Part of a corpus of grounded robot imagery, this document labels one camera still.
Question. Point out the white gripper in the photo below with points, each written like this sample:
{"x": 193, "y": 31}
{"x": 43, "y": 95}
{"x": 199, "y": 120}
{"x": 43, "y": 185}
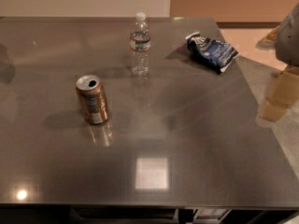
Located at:
{"x": 290, "y": 42}

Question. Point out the orange soda can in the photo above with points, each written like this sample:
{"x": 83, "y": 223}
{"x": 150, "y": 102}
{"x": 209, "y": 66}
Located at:
{"x": 91, "y": 95}

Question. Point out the blue chip bag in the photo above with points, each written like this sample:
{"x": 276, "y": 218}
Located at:
{"x": 215, "y": 54}

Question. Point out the clear plastic water bottle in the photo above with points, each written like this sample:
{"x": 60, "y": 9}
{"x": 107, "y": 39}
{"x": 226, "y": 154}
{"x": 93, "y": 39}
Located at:
{"x": 140, "y": 45}

